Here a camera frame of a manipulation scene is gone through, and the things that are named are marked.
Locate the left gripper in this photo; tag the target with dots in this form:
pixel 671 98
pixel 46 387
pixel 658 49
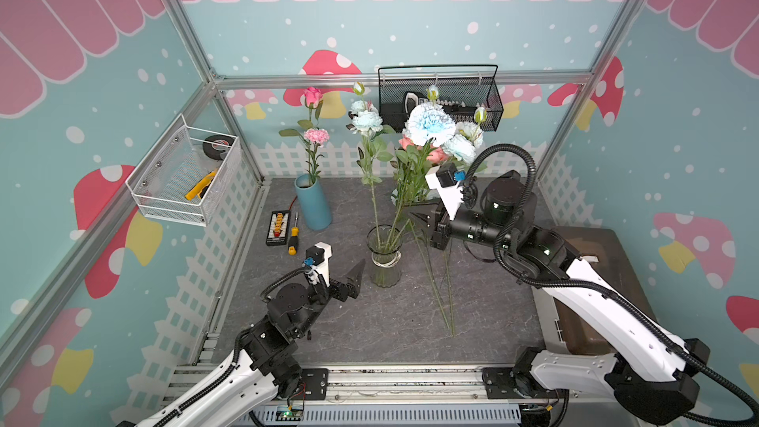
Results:
pixel 353 286

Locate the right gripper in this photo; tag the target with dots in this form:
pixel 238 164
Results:
pixel 438 225

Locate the clear glass vase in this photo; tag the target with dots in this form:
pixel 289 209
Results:
pixel 384 243

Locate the light blue rose stem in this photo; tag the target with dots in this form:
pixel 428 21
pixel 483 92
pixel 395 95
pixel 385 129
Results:
pixel 439 274

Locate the teal ceramic vase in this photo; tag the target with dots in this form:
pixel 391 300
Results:
pixel 313 203

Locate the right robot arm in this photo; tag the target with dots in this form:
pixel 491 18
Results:
pixel 651 372

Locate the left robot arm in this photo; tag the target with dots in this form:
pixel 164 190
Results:
pixel 261 367

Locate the light blue rose bouquet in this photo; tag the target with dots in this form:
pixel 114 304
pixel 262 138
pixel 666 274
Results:
pixel 367 122

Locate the yellow black screwdriver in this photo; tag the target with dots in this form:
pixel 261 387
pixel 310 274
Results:
pixel 293 241

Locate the socket bit set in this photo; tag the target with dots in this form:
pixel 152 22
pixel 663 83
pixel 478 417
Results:
pixel 459 111

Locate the pink carnation stem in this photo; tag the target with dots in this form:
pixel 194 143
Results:
pixel 314 139

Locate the green circuit board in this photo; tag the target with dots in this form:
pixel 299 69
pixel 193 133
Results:
pixel 289 414

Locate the pink rose stem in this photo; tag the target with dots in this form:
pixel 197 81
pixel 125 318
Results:
pixel 313 101

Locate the yellow utility knife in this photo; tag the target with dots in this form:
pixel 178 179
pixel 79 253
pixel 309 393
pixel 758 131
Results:
pixel 199 190

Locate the black tape roll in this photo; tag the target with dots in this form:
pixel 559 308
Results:
pixel 217 147

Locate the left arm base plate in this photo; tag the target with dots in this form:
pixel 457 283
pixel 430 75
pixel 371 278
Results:
pixel 312 385

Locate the black wire mesh basket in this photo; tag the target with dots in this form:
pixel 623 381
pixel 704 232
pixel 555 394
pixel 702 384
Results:
pixel 471 83

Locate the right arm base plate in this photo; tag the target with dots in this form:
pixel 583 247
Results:
pixel 511 383

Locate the white wire mesh basket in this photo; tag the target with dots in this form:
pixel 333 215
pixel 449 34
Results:
pixel 173 166

